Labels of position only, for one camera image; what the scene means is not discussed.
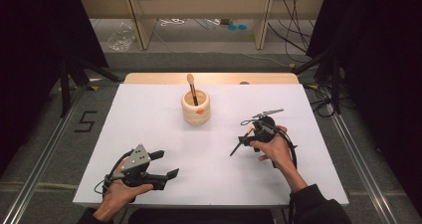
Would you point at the person's right hand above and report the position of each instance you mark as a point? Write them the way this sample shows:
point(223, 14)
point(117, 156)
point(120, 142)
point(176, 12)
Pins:
point(278, 149)

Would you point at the clear plastic bag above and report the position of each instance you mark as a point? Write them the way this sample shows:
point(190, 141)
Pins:
point(121, 38)

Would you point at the blue round lid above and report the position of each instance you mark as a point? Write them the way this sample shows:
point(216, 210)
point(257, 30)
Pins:
point(232, 27)
point(242, 27)

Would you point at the wooden table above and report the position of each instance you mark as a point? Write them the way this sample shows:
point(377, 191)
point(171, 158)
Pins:
point(232, 78)

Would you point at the light wooden shelf unit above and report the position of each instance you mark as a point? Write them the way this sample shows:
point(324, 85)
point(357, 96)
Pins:
point(199, 5)

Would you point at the aluminium floor rail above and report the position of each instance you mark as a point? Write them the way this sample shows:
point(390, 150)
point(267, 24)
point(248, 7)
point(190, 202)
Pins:
point(361, 167)
point(40, 171)

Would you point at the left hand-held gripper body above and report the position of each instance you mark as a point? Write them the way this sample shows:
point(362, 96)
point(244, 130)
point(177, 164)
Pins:
point(136, 161)

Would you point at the cream ribbed brush holder cup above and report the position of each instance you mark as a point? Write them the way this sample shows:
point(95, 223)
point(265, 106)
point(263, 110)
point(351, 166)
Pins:
point(195, 112)

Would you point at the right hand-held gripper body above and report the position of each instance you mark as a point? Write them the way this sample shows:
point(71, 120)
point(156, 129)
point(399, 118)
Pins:
point(268, 129)

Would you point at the person's left hand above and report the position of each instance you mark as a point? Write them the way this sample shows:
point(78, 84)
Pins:
point(117, 197)

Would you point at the white table board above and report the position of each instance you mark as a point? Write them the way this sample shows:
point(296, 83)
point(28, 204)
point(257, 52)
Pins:
point(212, 177)

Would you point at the black curtain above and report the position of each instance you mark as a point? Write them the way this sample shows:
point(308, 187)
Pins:
point(40, 51)
point(381, 68)

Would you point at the black metal stand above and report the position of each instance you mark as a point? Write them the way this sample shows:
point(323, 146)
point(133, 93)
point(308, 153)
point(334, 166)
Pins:
point(335, 84)
point(65, 84)

